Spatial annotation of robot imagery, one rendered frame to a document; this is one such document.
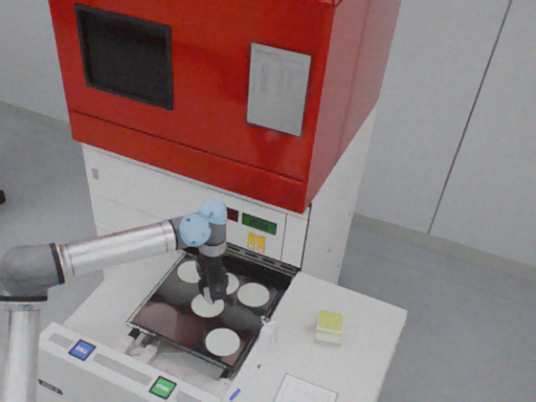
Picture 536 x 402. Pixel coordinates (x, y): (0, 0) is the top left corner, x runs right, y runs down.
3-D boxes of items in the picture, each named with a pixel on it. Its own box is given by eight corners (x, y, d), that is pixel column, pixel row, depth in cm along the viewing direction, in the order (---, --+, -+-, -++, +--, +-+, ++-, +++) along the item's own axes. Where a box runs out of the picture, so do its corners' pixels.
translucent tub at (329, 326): (315, 323, 172) (318, 307, 167) (341, 328, 171) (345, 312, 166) (312, 344, 167) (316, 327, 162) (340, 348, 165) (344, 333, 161)
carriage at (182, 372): (124, 345, 180) (123, 339, 178) (232, 393, 167) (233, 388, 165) (108, 364, 175) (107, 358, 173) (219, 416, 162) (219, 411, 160)
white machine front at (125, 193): (99, 221, 227) (84, 130, 200) (297, 296, 200) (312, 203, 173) (94, 226, 225) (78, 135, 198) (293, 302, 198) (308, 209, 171)
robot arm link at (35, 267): (-12, 253, 124) (207, 201, 138) (-10, 252, 134) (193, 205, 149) (3, 306, 125) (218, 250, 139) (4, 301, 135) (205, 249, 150)
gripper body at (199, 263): (219, 265, 177) (220, 234, 169) (227, 285, 171) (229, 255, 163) (194, 270, 175) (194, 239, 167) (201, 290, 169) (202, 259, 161)
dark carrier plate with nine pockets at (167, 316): (187, 255, 203) (187, 254, 203) (279, 289, 192) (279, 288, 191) (131, 323, 181) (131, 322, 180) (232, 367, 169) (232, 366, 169)
